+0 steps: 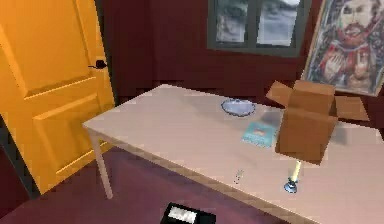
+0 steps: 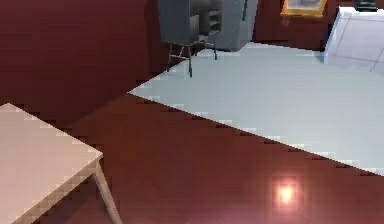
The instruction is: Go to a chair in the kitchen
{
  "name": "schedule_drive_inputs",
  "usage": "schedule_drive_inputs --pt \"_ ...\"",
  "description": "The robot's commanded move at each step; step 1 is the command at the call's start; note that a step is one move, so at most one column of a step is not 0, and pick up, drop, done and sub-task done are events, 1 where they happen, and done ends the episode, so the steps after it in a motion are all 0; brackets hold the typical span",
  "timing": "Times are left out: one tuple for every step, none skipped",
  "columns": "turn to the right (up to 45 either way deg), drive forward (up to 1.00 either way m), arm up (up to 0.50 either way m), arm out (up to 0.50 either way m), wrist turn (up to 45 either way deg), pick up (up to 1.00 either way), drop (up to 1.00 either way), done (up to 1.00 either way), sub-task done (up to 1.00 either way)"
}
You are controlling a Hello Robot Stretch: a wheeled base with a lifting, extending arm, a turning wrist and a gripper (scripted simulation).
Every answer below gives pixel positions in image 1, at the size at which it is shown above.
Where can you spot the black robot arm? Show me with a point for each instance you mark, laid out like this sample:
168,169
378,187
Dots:
186,215

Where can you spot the pale beige table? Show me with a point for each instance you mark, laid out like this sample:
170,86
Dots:
186,140

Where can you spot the blue rimmed plate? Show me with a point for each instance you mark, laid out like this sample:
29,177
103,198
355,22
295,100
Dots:
238,107

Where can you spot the teal book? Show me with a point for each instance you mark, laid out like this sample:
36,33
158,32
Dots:
260,134

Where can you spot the grey framed window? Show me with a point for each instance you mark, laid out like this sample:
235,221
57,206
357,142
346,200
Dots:
256,25

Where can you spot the open brown cardboard box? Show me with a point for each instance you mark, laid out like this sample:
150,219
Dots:
308,123

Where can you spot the yellow candle in blue holder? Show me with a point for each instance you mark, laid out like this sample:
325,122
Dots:
292,178

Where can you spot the orange panelled room door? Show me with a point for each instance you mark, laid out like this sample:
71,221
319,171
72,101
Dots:
50,93

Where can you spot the framed portrait painting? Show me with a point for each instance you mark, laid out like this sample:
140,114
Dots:
350,43

